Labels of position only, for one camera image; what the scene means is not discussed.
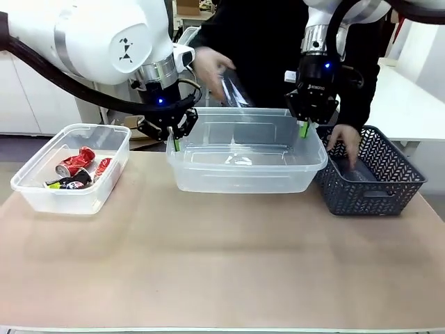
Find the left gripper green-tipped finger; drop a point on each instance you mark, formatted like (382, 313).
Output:
(154, 130)
(189, 121)

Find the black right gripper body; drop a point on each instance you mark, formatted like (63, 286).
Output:
(314, 81)

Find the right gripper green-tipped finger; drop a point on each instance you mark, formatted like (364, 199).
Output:
(327, 111)
(299, 108)

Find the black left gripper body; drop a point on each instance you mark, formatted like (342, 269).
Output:
(160, 101)

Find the clear plastic waste piece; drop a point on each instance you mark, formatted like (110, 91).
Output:
(361, 174)

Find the clear plastic bin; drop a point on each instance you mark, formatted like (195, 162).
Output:
(243, 174)
(69, 202)

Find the dark grey lattice basket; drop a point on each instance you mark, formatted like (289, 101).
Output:
(368, 200)

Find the person right forearm black sleeve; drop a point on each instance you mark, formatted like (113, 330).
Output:
(212, 31)

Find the person left forearm black sleeve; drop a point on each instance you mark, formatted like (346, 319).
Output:
(361, 101)

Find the person left hand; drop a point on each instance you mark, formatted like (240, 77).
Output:
(344, 139)

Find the person right hand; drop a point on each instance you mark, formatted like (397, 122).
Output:
(210, 69)

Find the cardboard boxes on floor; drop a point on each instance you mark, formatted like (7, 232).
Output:
(132, 121)

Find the small white square block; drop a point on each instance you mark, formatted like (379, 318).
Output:
(289, 76)

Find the person torso black clothes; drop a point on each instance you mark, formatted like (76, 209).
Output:
(278, 41)

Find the clear plastic storage container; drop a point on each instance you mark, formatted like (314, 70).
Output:
(189, 35)

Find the crushed red cola can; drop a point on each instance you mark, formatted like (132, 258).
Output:
(76, 160)

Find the white side table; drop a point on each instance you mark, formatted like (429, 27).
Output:
(413, 104)

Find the crushed black cola can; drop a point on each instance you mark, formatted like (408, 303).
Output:
(71, 182)

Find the small cardboard box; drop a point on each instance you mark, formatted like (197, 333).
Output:
(190, 7)

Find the white cabinet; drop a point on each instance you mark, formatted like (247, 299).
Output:
(34, 104)

